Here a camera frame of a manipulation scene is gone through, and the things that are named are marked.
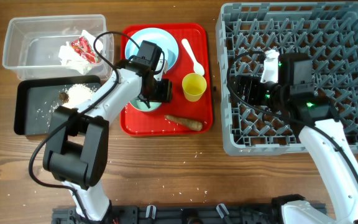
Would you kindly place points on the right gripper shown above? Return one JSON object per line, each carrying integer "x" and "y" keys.
{"x": 253, "y": 83}

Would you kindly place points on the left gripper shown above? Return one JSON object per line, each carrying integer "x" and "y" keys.
{"x": 165, "y": 94}

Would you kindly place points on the green bowl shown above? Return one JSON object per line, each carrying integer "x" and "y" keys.
{"x": 141, "y": 106}

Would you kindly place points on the yellow plastic cup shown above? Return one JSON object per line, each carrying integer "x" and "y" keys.
{"x": 194, "y": 85}

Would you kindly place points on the large light blue plate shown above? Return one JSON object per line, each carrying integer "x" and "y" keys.
{"x": 163, "y": 39}

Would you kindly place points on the brown carrot piece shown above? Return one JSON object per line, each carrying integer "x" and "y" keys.
{"x": 188, "y": 123}

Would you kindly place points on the pile of white rice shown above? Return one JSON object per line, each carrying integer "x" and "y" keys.
{"x": 77, "y": 93}

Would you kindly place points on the red snack wrapper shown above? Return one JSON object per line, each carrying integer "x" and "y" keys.
{"x": 82, "y": 47}

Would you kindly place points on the dark brown food lump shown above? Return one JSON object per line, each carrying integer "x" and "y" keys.
{"x": 63, "y": 97}

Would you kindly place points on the white paper napkin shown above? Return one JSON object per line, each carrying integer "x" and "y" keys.
{"x": 68, "y": 57}

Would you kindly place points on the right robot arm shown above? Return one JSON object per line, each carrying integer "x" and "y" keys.
{"x": 287, "y": 89}

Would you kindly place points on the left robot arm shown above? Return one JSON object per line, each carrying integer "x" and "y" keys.
{"x": 76, "y": 149}

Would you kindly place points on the clear plastic waste bin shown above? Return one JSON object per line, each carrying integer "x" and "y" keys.
{"x": 32, "y": 46}

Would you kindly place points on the grey dishwasher rack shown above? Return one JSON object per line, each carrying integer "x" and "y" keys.
{"x": 326, "y": 31}

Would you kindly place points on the red serving tray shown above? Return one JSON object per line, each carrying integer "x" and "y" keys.
{"x": 137, "y": 123}

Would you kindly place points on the white plastic spoon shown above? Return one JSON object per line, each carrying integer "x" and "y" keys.
{"x": 197, "y": 67}

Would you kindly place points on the black plastic tray bin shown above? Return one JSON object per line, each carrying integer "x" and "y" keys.
{"x": 29, "y": 94}

